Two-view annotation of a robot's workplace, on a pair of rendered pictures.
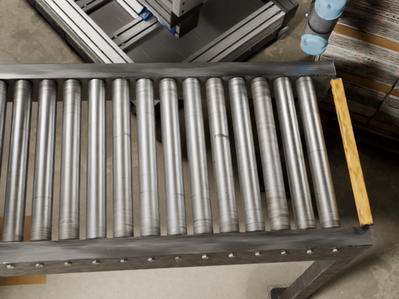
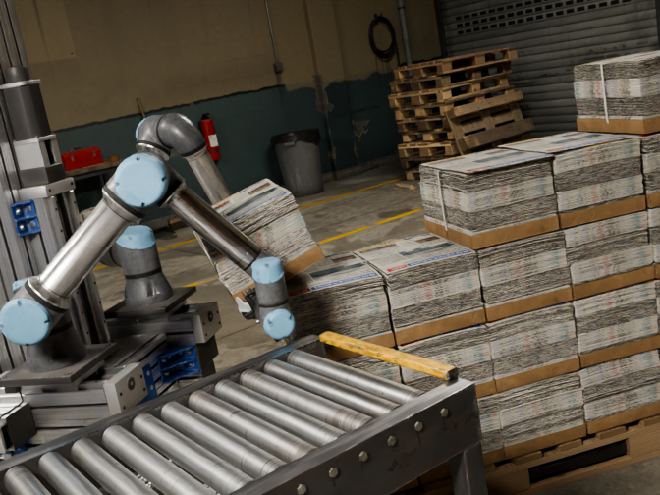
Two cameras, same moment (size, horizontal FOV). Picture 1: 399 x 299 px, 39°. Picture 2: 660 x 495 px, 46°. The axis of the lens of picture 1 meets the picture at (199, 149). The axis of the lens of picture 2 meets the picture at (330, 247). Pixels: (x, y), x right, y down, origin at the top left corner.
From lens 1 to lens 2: 102 cm
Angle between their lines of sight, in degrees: 52
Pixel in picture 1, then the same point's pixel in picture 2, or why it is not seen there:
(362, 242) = (462, 386)
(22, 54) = not seen: outside the picture
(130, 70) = (88, 429)
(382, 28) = (344, 330)
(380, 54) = (364, 365)
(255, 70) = (236, 369)
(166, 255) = not seen: outside the picture
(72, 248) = not seen: outside the picture
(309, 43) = (274, 319)
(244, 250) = (342, 451)
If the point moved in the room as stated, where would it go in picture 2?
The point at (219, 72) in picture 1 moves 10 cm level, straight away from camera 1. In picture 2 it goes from (197, 386) to (189, 372)
